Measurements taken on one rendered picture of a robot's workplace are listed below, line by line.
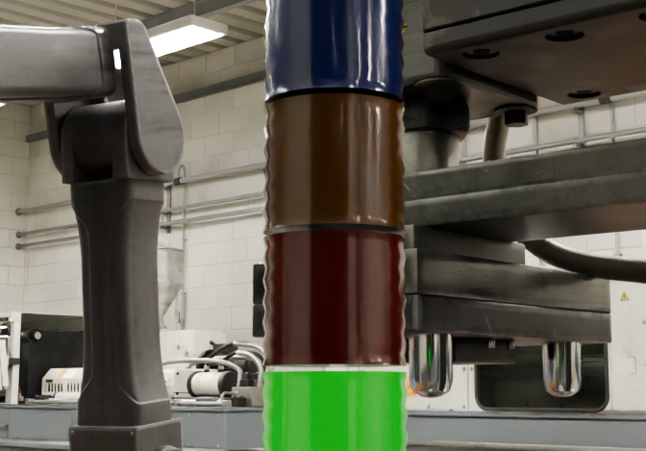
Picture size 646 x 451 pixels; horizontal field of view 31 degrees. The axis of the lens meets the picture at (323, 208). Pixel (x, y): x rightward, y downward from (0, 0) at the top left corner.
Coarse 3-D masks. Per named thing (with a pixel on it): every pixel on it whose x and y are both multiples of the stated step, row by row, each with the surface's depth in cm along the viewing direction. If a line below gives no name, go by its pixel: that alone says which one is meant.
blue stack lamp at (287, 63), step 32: (288, 0) 31; (320, 0) 30; (352, 0) 30; (384, 0) 31; (288, 32) 31; (320, 32) 30; (352, 32) 30; (384, 32) 31; (288, 64) 30; (320, 64) 30; (352, 64) 30; (384, 64) 31; (288, 96) 31; (384, 96) 31
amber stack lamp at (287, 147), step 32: (320, 96) 30; (352, 96) 30; (288, 128) 30; (320, 128) 30; (352, 128) 30; (384, 128) 30; (288, 160) 30; (320, 160) 30; (352, 160) 30; (384, 160) 30; (288, 192) 30; (320, 192) 30; (352, 192) 30; (384, 192) 30; (288, 224) 30; (320, 224) 30; (352, 224) 30; (384, 224) 30
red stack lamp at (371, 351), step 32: (288, 256) 30; (320, 256) 29; (352, 256) 29; (384, 256) 30; (288, 288) 30; (320, 288) 29; (352, 288) 29; (384, 288) 30; (288, 320) 29; (320, 320) 29; (352, 320) 29; (384, 320) 29; (288, 352) 29; (320, 352) 29; (352, 352) 29; (384, 352) 29
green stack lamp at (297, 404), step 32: (288, 384) 29; (320, 384) 29; (352, 384) 29; (384, 384) 29; (288, 416) 29; (320, 416) 29; (352, 416) 29; (384, 416) 29; (288, 448) 29; (320, 448) 29; (352, 448) 29; (384, 448) 29
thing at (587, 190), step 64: (448, 128) 59; (448, 192) 55; (512, 192) 52; (576, 192) 50; (640, 192) 48; (448, 256) 53; (512, 256) 61; (256, 320) 57; (448, 320) 52; (512, 320) 56; (576, 320) 61; (448, 384) 53; (576, 384) 62
